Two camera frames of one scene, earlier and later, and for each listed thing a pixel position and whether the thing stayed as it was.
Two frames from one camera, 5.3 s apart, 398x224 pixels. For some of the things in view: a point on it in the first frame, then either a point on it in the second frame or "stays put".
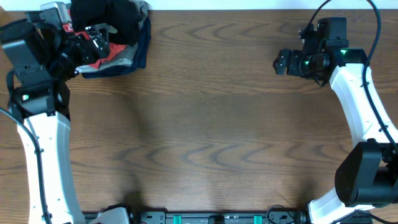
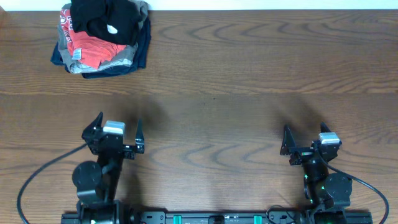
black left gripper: (80, 48) to (128, 153)
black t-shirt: (123, 15) stays put
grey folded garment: (125, 56) stays put
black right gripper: (294, 56) to (289, 147)
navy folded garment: (140, 57) stays put
